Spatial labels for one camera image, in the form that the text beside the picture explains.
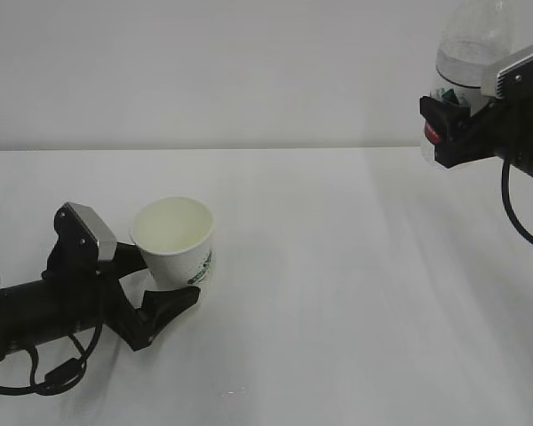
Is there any clear water bottle red label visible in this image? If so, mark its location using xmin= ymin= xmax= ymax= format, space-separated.
xmin=421 ymin=1 xmax=513 ymax=170

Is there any white paper cup green logo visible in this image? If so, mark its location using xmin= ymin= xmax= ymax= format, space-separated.
xmin=130 ymin=197 xmax=214 ymax=290

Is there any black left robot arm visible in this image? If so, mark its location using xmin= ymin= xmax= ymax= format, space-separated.
xmin=0 ymin=243 xmax=200 ymax=362

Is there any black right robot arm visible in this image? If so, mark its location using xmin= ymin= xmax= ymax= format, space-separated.
xmin=419 ymin=93 xmax=533 ymax=178

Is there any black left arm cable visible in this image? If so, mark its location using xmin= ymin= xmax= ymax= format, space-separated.
xmin=0 ymin=256 xmax=106 ymax=396

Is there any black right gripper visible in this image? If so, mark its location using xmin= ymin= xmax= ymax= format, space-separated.
xmin=419 ymin=95 xmax=513 ymax=169

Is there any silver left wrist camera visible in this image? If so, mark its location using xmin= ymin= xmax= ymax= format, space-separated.
xmin=52 ymin=201 xmax=117 ymax=272

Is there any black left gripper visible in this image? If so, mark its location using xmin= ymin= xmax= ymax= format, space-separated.
xmin=42 ymin=242 xmax=201 ymax=351

